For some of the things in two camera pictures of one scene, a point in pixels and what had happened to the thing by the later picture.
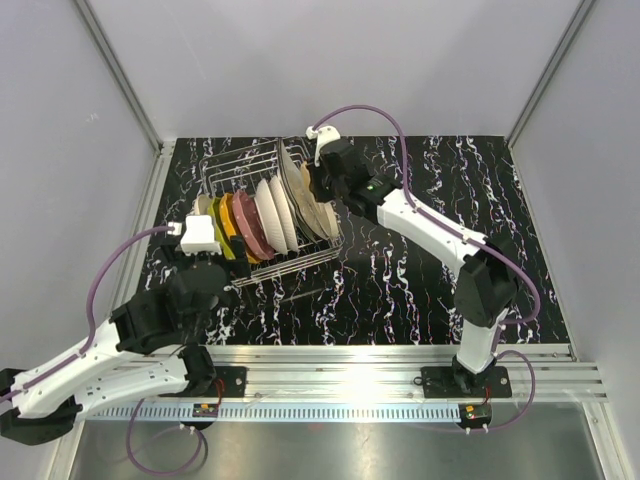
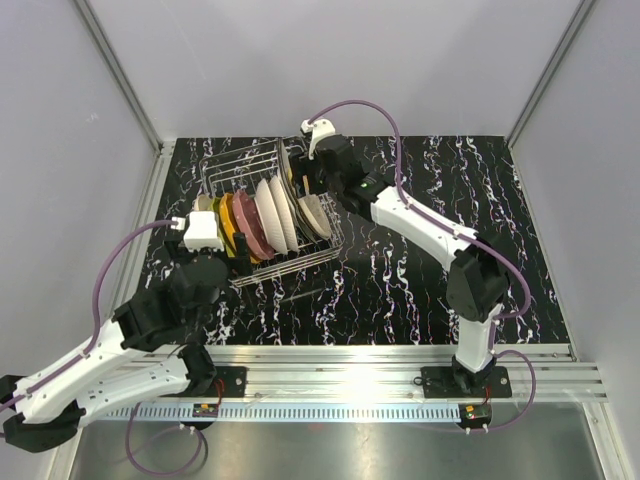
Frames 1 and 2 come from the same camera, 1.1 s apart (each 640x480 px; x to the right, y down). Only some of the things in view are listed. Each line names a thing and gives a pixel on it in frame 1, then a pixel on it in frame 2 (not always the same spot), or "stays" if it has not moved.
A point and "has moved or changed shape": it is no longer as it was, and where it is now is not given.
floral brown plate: x=266 y=207 → x=256 y=225
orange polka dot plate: x=230 y=222 stays
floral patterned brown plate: x=285 y=212 stays
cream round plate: x=202 y=204 stays
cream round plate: x=321 y=211 has moved or changed shape
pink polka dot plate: x=252 y=226 stays
